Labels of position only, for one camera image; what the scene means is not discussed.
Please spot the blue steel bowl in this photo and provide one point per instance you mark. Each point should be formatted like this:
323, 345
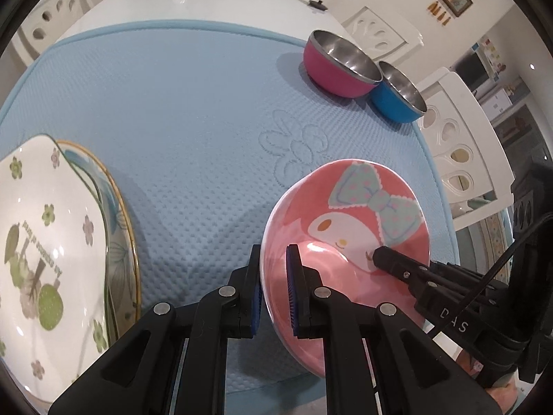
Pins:
389, 103

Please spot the light blue textured table mat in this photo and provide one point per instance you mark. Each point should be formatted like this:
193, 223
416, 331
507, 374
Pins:
194, 116

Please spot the dark screen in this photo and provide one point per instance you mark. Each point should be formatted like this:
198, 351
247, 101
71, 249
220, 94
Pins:
470, 67

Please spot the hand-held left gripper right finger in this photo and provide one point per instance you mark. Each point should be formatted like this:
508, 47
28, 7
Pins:
294, 298

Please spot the pink cartoon bowl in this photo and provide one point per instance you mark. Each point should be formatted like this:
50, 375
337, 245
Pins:
358, 285

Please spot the blue floral gold-rimmed plate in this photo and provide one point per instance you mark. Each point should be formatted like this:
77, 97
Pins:
123, 259

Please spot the orange wall tassels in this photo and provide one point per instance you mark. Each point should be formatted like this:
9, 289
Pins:
438, 11

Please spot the pink steel bowl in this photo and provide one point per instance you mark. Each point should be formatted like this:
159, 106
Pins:
328, 73

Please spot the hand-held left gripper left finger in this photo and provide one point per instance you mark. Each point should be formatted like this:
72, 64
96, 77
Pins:
246, 311

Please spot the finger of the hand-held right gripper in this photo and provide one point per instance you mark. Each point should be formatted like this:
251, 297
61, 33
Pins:
466, 276
393, 263

